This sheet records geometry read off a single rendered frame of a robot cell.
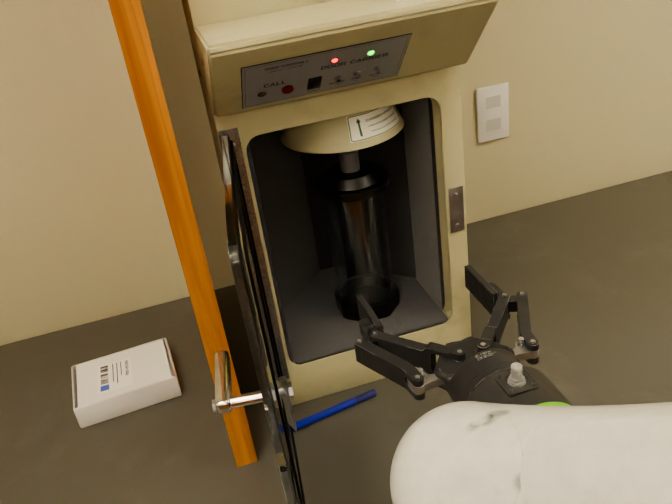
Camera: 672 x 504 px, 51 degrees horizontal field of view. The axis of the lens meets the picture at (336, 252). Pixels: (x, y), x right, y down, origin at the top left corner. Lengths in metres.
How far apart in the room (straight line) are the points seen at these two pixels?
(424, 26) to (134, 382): 0.70
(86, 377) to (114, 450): 0.15
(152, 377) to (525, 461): 0.84
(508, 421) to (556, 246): 1.02
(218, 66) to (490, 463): 0.49
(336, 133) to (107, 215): 0.58
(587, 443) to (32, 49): 1.09
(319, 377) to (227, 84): 0.49
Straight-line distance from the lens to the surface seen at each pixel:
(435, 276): 1.11
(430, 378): 0.71
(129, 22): 0.75
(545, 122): 1.57
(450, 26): 0.83
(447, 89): 0.95
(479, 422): 0.46
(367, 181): 1.01
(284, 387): 0.71
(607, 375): 1.13
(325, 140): 0.94
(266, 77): 0.79
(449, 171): 0.99
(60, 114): 1.32
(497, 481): 0.42
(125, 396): 1.16
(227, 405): 0.72
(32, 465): 1.17
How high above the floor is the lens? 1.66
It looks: 29 degrees down
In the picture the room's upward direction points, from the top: 9 degrees counter-clockwise
